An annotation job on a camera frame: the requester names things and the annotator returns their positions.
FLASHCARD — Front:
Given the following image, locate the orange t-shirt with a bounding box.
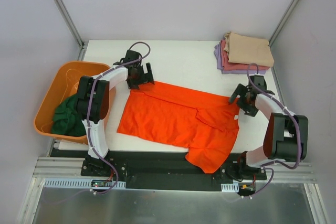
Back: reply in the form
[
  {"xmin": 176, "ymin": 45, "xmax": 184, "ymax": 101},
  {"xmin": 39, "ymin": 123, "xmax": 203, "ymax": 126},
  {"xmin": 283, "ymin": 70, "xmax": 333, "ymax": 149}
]
[{"xmin": 117, "ymin": 82, "xmax": 239, "ymax": 174}]

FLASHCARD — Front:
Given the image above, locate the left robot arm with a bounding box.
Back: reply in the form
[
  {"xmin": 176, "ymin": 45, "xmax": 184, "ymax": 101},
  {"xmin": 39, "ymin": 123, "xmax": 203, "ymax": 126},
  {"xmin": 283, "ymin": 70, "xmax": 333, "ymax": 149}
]
[{"xmin": 76, "ymin": 49, "xmax": 155, "ymax": 176}]

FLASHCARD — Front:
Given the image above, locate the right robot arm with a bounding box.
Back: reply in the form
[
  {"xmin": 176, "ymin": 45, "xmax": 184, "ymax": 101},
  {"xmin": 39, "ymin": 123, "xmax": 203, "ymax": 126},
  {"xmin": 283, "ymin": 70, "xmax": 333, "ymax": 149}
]
[{"xmin": 229, "ymin": 74, "xmax": 309, "ymax": 180}]

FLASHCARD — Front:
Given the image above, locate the folded pink t-shirt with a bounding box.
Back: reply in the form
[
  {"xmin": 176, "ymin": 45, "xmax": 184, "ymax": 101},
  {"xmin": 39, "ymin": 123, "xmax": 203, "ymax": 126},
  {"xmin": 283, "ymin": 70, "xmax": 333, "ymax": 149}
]
[{"xmin": 220, "ymin": 40, "xmax": 269, "ymax": 70}]

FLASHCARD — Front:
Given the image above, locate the folded beige t-shirt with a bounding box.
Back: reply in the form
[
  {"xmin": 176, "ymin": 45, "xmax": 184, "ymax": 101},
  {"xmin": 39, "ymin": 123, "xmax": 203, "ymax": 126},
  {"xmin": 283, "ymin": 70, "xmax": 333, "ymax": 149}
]
[{"xmin": 224, "ymin": 31, "xmax": 274, "ymax": 67}]

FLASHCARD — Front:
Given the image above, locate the folded purple t-shirt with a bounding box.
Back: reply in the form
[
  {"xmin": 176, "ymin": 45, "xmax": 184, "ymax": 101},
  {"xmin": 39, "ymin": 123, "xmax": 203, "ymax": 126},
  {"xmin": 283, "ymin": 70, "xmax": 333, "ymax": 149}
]
[{"xmin": 214, "ymin": 43, "xmax": 269, "ymax": 74}]

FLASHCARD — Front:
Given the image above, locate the orange plastic basket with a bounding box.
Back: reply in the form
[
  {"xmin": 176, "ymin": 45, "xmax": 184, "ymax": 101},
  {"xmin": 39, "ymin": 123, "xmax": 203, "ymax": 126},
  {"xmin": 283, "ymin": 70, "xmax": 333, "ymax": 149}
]
[{"xmin": 34, "ymin": 61, "xmax": 110, "ymax": 145}]

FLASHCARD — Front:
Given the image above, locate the dark green t-shirt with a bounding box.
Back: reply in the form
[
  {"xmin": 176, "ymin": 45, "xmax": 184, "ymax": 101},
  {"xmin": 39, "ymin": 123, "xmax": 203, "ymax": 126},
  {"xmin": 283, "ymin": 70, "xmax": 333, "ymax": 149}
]
[{"xmin": 51, "ymin": 94, "xmax": 86, "ymax": 137}]

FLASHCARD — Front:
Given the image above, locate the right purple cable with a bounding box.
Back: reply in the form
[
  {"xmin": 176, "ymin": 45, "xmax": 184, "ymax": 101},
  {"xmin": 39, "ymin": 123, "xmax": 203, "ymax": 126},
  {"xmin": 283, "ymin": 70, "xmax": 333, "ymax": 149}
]
[{"xmin": 222, "ymin": 62, "xmax": 305, "ymax": 203}]

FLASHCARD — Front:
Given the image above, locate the purple cable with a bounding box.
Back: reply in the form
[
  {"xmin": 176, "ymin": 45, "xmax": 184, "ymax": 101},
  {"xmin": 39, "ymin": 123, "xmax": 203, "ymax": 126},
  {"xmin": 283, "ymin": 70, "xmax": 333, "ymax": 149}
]
[
  {"xmin": 222, "ymin": 62, "xmax": 305, "ymax": 203},
  {"xmin": 52, "ymin": 41, "xmax": 152, "ymax": 204}
]

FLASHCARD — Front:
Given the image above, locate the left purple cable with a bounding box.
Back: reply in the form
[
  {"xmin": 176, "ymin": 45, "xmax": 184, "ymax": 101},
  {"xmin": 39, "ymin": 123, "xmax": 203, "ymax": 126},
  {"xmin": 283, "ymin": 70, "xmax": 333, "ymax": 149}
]
[{"xmin": 52, "ymin": 41, "xmax": 152, "ymax": 204}]

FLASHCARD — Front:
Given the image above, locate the right aluminium frame post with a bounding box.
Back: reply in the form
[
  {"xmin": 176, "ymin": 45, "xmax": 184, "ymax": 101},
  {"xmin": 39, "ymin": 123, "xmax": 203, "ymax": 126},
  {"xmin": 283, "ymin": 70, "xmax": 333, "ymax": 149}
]
[{"xmin": 269, "ymin": 0, "xmax": 301, "ymax": 47}]

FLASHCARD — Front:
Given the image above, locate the aluminium frame post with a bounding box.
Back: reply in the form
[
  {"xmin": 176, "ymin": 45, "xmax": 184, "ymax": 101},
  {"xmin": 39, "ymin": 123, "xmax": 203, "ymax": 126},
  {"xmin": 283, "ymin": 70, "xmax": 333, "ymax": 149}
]
[
  {"xmin": 54, "ymin": 0, "xmax": 85, "ymax": 50},
  {"xmin": 269, "ymin": 0, "xmax": 301, "ymax": 47}
]

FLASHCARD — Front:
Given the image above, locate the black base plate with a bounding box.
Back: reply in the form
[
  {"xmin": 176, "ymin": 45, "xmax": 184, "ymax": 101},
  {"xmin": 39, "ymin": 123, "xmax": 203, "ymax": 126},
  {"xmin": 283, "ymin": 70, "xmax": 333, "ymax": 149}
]
[{"xmin": 51, "ymin": 149, "xmax": 267, "ymax": 191}]

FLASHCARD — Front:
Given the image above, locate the left aluminium frame post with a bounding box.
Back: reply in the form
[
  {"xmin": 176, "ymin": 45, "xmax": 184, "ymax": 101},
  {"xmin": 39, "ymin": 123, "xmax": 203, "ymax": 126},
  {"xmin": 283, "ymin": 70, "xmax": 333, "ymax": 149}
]
[{"xmin": 54, "ymin": 0, "xmax": 85, "ymax": 50}]

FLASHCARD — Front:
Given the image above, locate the aluminium front rail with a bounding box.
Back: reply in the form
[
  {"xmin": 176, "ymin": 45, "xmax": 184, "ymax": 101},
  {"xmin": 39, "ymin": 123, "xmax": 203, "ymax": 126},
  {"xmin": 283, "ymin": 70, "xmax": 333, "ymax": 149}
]
[{"xmin": 33, "ymin": 157, "xmax": 84, "ymax": 178}]

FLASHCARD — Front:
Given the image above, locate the white slotted cable duct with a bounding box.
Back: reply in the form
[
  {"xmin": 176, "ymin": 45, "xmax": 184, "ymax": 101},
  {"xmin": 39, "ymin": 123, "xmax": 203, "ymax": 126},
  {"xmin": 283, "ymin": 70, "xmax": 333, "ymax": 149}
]
[{"xmin": 44, "ymin": 178, "xmax": 126, "ymax": 190}]

